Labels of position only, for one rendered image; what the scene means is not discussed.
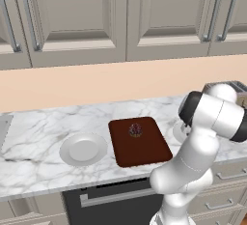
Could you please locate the dark chocolate cupcake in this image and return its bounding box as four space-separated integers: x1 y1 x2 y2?
128 123 144 139

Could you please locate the beige upper cupboard door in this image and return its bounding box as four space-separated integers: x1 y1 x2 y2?
125 0 227 63
0 0 33 71
11 0 128 69
207 0 247 57

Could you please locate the grey drawer handle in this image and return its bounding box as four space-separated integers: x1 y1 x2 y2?
215 167 247 182
205 197 235 211

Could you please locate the grey dishwasher handle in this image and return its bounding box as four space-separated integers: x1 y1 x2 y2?
79 187 158 209

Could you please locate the beige drawer front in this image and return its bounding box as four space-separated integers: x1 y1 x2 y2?
209 160 247 188
192 207 247 225
188 184 247 218

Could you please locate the brown rectangular tray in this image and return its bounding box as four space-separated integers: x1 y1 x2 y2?
108 116 174 169

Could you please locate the white round plate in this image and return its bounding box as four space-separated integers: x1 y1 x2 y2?
172 119 194 145
59 131 109 168

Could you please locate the beige lower cupboard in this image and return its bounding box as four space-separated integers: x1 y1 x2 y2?
0 191 69 225

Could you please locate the grey cupboard door handle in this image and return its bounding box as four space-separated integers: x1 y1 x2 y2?
20 0 43 52
201 0 223 42
0 0 22 54
216 0 239 42

